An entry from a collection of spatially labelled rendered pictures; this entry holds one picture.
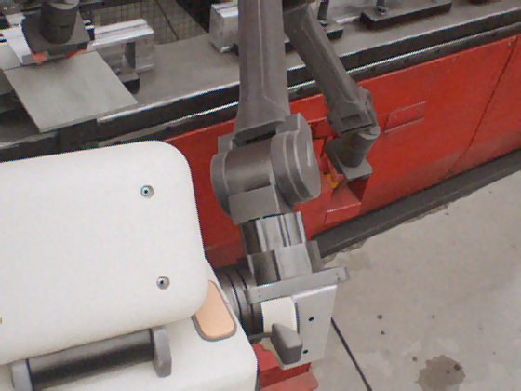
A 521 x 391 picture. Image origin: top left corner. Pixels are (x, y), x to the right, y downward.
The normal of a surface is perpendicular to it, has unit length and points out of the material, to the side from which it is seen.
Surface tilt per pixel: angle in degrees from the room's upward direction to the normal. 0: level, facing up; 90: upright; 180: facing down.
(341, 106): 107
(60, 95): 0
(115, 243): 47
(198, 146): 90
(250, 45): 35
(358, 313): 0
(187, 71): 0
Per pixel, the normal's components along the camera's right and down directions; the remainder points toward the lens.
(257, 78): -0.41, -0.44
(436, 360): 0.13, -0.71
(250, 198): -0.35, 0.00
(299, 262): 0.41, -0.17
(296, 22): 0.05, 0.89
